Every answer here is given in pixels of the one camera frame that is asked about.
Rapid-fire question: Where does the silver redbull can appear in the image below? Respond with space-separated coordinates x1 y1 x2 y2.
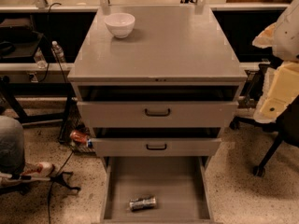
129 196 157 212

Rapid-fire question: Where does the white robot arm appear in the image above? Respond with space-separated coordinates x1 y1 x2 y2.
252 0 299 123

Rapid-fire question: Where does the grey metal drawer cabinet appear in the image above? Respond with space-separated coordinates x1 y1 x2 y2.
67 5 249 161

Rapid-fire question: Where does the grey top drawer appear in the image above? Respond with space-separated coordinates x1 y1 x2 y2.
78 102 237 128

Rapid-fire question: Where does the grey middle drawer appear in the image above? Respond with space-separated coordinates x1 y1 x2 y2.
91 138 221 157

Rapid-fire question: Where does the grey open bottom drawer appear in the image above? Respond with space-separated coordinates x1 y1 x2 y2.
100 157 215 224

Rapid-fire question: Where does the orange bottle on floor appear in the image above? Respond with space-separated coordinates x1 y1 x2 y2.
70 130 93 148

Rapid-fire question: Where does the white ceramic bowl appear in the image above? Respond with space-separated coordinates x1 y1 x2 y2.
104 13 135 38

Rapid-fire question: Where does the clear plastic water bottle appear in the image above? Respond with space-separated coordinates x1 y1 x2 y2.
52 41 66 63

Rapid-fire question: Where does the black tripod stand base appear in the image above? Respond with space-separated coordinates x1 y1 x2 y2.
0 171 82 195

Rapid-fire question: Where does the white red sneaker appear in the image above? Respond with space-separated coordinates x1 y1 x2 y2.
21 161 55 177

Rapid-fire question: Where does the black office chair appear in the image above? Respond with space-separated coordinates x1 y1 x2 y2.
229 63 299 177

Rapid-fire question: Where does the black wire basket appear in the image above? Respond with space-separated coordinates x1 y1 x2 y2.
63 105 95 155

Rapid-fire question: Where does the black floor cable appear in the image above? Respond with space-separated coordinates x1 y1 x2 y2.
46 149 75 224

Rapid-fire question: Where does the black desk frame left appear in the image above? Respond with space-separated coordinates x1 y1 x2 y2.
0 76 74 144

